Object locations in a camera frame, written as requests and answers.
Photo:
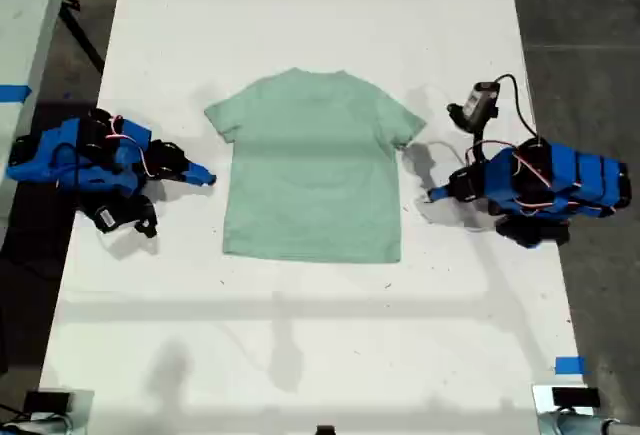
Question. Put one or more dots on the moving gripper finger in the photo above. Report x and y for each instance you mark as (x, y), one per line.
(200, 180)
(440, 198)

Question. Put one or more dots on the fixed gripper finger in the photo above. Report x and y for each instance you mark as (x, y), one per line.
(197, 169)
(441, 191)

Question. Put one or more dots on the pale green T-shirt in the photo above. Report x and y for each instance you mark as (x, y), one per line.
(310, 180)

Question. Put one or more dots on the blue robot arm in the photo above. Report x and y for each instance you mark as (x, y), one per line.
(575, 180)
(50, 155)

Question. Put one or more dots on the black stand leg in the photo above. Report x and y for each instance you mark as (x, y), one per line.
(81, 34)

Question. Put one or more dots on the blue tape strip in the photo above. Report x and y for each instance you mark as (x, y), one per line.
(569, 365)
(15, 92)

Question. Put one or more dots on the pale side table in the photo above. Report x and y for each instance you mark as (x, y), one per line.
(25, 15)

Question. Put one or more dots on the shiny metal plate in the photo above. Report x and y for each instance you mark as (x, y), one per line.
(541, 397)
(82, 405)

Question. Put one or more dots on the small black box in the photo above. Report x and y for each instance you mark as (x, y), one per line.
(575, 397)
(47, 401)

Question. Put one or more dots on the small black clamp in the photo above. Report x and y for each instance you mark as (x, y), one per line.
(325, 430)

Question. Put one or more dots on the grey metal tube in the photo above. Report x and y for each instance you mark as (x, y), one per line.
(580, 426)
(50, 427)

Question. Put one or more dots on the camera black stalk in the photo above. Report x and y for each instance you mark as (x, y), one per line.
(481, 137)

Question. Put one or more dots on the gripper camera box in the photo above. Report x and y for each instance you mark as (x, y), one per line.
(475, 102)
(107, 216)

